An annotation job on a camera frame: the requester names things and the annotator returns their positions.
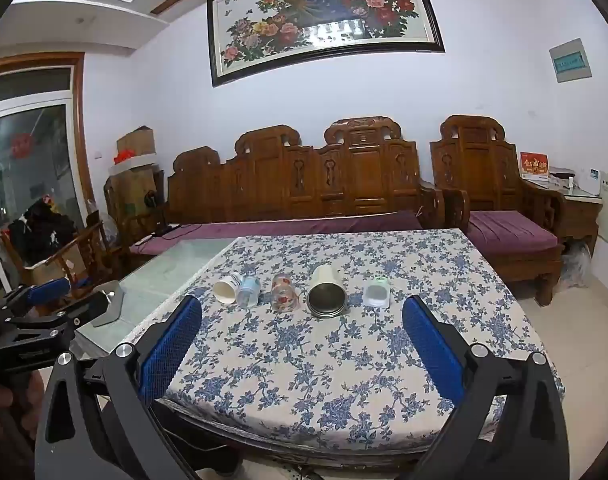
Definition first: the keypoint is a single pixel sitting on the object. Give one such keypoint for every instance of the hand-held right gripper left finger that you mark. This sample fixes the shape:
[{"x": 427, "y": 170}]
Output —
[{"x": 166, "y": 355}]

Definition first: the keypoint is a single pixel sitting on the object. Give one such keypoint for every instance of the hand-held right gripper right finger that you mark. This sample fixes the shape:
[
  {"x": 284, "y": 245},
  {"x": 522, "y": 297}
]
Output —
[{"x": 434, "y": 350}]

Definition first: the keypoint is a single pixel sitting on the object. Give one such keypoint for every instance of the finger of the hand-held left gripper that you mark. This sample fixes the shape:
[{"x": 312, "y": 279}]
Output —
[
  {"x": 84, "y": 308},
  {"x": 48, "y": 288}
]

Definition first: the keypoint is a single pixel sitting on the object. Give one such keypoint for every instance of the small white cup green rim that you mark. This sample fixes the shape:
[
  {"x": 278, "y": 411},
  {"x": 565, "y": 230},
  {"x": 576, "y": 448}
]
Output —
[{"x": 376, "y": 294}]

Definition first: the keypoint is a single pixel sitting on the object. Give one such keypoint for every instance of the white paper cup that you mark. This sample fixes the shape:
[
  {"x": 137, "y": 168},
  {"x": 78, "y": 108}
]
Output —
[{"x": 225, "y": 291}]

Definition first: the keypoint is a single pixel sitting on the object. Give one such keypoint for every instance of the clear plastic cup blue print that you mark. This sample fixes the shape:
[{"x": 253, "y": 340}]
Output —
[{"x": 249, "y": 291}]

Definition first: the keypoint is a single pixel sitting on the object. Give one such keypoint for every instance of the cream steel tumbler cup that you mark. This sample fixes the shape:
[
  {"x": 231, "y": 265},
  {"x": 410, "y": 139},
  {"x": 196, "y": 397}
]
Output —
[{"x": 326, "y": 294}]

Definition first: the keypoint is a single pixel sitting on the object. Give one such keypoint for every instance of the glass cup red flowers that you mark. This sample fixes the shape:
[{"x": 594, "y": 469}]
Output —
[{"x": 284, "y": 294}]

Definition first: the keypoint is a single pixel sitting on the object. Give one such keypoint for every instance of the person's left hand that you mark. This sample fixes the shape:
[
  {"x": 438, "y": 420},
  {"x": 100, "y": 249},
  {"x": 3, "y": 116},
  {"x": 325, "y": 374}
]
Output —
[{"x": 11, "y": 402}]

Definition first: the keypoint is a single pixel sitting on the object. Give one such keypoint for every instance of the small wooden chair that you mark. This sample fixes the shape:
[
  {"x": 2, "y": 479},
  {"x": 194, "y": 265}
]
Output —
[{"x": 84, "y": 255}]

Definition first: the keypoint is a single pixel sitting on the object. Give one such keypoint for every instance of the pile of dark clothes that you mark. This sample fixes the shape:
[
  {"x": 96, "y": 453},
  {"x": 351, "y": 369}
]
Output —
[{"x": 39, "y": 232}]

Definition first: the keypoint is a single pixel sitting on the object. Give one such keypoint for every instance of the white remote control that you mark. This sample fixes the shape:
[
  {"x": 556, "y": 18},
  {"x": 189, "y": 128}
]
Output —
[{"x": 141, "y": 241}]

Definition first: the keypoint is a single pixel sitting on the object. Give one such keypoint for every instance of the blue floral tablecloth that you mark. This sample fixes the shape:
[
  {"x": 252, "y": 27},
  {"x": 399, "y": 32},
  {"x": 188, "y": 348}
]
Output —
[{"x": 309, "y": 360}]

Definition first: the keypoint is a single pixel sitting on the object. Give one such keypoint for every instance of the large cardboard box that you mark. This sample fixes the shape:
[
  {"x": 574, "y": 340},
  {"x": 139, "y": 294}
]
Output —
[{"x": 134, "y": 192}]

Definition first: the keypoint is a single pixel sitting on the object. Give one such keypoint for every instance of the square purple seat cushion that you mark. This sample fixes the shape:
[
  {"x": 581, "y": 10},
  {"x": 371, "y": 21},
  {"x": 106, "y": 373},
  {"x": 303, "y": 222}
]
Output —
[{"x": 509, "y": 232}]

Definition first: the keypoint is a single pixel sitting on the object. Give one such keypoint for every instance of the red door decoration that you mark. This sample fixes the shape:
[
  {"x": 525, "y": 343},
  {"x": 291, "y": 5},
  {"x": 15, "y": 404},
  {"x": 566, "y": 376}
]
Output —
[{"x": 22, "y": 145}]

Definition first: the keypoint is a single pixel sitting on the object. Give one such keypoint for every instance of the red plastic item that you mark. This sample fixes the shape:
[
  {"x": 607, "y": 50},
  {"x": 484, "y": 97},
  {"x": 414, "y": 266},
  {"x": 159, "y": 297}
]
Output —
[{"x": 125, "y": 157}]

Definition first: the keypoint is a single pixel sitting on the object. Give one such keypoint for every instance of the clear plastic bag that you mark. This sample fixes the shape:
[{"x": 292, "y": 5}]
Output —
[{"x": 576, "y": 265}]

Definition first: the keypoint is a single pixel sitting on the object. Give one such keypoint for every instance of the wooden framed glass door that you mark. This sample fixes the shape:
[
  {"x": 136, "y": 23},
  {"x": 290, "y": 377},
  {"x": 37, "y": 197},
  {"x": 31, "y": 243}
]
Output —
[{"x": 76, "y": 125}]

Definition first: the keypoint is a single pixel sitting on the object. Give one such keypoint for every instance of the long purple sofa cushion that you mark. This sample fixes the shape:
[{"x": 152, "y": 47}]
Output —
[{"x": 284, "y": 230}]

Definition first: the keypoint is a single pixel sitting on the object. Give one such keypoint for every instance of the small cardboard box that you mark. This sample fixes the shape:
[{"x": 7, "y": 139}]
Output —
[{"x": 138, "y": 141}]

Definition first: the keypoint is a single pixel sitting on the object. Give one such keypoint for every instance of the carved wooden armchair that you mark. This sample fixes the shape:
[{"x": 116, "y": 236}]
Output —
[{"x": 484, "y": 170}]

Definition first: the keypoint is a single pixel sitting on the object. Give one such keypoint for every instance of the wooden side table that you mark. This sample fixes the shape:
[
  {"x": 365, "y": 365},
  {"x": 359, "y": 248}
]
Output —
[{"x": 579, "y": 215}]

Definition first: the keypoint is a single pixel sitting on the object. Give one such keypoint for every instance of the red printed box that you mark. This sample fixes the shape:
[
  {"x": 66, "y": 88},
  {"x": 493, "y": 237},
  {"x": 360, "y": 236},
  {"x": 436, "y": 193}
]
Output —
[{"x": 534, "y": 165}]

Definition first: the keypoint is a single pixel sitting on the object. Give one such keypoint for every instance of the carved wooden sofa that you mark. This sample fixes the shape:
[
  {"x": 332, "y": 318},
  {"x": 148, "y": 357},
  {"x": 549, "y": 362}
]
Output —
[{"x": 304, "y": 175}]

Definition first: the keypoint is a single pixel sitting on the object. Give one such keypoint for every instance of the white device on side table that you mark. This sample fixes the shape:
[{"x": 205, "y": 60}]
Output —
[{"x": 579, "y": 180}]

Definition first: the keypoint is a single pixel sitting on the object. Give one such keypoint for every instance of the framed peacock flower painting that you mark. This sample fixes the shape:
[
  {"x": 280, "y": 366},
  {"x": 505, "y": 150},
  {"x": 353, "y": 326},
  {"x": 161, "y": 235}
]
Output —
[{"x": 329, "y": 15}]

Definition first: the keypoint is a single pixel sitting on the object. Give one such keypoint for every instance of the grey wall electrical panel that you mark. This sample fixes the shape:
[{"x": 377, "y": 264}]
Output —
[{"x": 570, "y": 60}]

